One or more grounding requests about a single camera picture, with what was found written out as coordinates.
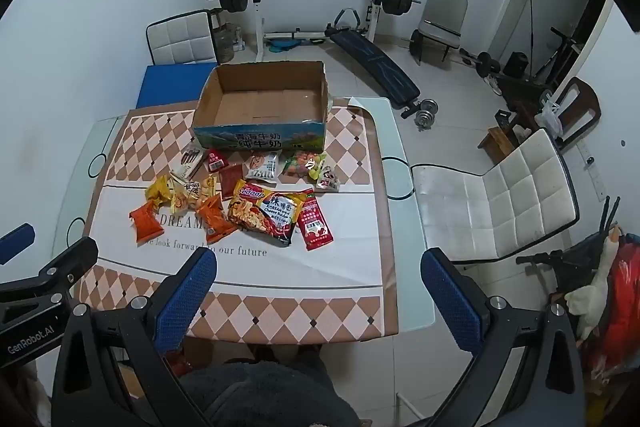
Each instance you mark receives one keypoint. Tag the chrome dumbbell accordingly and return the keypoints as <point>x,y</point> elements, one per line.
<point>426,120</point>
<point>426,105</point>

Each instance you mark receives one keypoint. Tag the cardboard box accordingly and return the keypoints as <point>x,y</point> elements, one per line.
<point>260,107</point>

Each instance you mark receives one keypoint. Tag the grey chair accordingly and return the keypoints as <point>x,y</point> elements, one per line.
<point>445,14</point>

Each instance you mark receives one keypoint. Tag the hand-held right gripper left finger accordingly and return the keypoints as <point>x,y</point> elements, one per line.
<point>186,302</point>

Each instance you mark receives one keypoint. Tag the green colourful candy packet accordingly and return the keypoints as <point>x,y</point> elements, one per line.
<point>301,164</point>

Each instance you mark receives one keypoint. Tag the white biscuit stick box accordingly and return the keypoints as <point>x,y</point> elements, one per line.
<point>187,163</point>

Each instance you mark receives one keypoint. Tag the dark red snack packet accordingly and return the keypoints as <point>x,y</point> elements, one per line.
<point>231,181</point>

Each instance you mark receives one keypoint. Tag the instant noodle packet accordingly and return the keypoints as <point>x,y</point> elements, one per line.
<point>265,212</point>

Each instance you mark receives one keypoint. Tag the black speaker box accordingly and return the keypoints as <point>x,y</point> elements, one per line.
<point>515,64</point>

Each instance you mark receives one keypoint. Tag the red bag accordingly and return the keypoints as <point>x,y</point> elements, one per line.
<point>622,307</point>

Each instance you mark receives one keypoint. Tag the black antennas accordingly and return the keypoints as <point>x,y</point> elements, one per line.
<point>609,214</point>

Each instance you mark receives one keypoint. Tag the black kick scooter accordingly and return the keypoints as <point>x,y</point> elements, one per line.
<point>560,57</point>

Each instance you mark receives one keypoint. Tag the small white red packet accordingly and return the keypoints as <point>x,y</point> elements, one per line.
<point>328,180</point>

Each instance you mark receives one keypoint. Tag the white blue cookie packet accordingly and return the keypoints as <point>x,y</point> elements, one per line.
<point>261,168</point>

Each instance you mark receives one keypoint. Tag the clear water jug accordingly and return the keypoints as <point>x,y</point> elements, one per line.
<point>224,44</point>

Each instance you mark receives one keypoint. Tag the white barbell rack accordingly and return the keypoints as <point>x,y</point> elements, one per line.
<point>257,24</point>

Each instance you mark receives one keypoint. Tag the red sausage packet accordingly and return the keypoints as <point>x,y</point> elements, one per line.
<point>315,224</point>

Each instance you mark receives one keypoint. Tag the brown wooden chair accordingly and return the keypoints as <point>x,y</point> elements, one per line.
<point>589,99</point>

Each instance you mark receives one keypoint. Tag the teal balance disc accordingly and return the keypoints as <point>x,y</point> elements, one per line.
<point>285,45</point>

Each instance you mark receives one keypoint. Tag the black dumbbell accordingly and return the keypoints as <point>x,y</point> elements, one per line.
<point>484,63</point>

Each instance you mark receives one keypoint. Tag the yellow biscuit packet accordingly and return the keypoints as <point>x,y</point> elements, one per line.
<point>195,193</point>

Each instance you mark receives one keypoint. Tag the white goose plush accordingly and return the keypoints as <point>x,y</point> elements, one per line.
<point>592,292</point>

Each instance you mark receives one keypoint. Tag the small wooden stool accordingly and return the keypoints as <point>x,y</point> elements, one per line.
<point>496,141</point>

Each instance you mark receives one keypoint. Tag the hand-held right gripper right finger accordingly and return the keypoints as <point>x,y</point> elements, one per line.
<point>450,302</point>

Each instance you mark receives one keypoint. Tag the black sit-up bench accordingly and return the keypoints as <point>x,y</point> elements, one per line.
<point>380,67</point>

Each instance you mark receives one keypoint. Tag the small red snack packet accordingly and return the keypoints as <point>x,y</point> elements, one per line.
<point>216,160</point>

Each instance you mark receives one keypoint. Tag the white plastic bag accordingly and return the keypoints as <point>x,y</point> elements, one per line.
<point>549,118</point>

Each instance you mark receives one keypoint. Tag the black weight plate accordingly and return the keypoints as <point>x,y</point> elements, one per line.
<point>415,43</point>

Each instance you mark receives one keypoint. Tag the orange snack packet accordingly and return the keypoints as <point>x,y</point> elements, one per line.
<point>147,224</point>
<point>215,221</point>

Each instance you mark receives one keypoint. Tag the person's dark clothing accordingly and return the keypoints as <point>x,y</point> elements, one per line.
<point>270,397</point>

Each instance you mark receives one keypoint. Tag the white padded black-frame chair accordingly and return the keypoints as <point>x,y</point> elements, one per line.
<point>182,38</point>

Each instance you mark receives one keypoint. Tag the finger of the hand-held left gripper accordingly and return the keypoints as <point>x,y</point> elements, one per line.
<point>70,263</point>
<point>17,243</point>

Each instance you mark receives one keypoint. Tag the checkered printed tablecloth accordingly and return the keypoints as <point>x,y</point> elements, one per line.
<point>300,272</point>

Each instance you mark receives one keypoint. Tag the white quilted chair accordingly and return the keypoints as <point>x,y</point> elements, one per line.
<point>500,202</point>

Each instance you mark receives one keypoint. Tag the plain yellow snack packet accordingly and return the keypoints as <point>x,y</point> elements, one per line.
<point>158,191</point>

